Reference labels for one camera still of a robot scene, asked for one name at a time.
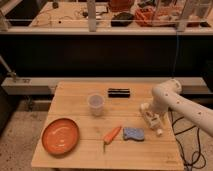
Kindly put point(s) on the white plastic bottle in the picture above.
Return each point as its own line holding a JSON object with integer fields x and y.
{"x": 152, "y": 118}

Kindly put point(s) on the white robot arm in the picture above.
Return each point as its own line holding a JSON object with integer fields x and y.
{"x": 167, "y": 95}

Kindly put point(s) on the black rectangular box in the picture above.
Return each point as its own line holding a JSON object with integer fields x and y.
{"x": 118, "y": 93}

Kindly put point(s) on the clear plastic cup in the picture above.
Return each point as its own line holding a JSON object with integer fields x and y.
{"x": 96, "y": 104}

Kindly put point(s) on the wooden table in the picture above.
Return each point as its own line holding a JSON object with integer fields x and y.
{"x": 155, "y": 153}

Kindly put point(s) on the orange toy carrot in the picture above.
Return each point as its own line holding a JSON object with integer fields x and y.
{"x": 109, "y": 137}

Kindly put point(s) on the blue sponge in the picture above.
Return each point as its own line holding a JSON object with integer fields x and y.
{"x": 130, "y": 133}

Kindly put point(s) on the black cap on bench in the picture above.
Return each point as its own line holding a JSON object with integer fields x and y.
{"x": 122, "y": 19}

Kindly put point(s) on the grey metal rail beam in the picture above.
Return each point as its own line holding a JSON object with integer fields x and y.
{"x": 47, "y": 85}

